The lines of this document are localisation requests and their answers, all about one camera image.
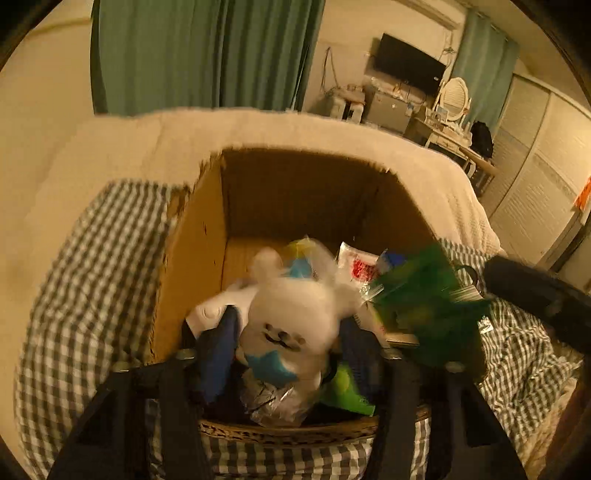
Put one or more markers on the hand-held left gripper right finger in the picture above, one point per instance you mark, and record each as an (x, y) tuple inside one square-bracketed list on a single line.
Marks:
[(364, 367)]

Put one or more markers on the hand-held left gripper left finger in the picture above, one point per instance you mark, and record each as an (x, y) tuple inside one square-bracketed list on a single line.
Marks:
[(217, 360)]

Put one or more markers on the white plush toy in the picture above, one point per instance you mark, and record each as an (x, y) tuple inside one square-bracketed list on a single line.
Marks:
[(295, 314)]

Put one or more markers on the green plastic packet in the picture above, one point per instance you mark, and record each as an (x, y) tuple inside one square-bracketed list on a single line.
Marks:
[(425, 300), (348, 392)]

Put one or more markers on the woven basket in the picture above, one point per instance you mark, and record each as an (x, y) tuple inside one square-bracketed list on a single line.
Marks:
[(286, 434)]

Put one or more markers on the brown cardboard box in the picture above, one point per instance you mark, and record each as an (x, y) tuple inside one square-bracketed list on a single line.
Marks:
[(194, 258)]

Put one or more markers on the white rounded object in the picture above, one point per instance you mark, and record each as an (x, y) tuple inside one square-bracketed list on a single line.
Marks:
[(210, 309)]

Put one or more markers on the clear crinkled plastic bag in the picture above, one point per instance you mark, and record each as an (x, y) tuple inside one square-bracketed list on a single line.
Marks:
[(272, 401)]

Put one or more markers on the red and white sachet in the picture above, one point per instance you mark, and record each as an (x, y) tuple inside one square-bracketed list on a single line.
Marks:
[(358, 267)]

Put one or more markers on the white louvered wardrobe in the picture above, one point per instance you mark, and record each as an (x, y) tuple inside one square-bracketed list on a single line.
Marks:
[(540, 175)]

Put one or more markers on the blue and yellow packet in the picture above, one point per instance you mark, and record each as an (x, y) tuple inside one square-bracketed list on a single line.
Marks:
[(302, 263)]

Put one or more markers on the grey checked bed sheet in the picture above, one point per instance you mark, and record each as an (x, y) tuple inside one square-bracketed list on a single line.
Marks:
[(78, 286)]

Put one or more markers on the black backpack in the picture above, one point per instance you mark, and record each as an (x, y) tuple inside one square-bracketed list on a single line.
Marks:
[(482, 138)]

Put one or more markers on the white dressing table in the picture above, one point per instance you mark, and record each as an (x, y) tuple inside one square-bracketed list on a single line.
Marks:
[(438, 134)]

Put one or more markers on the white oval mirror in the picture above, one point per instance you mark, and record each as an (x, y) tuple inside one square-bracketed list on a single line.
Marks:
[(453, 99)]

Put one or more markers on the narrow teal curtain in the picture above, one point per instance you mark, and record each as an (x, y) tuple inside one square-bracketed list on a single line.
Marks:
[(487, 64)]

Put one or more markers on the white fluffy blanket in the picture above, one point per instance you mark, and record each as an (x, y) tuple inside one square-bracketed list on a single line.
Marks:
[(115, 143)]

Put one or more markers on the grey mini fridge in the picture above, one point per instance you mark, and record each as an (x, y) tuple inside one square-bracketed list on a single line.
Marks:
[(388, 110)]

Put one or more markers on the wide green curtain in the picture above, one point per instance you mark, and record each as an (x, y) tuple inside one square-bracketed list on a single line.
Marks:
[(203, 50)]

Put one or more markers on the black wall television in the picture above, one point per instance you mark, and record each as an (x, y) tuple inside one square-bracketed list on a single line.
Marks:
[(406, 64)]

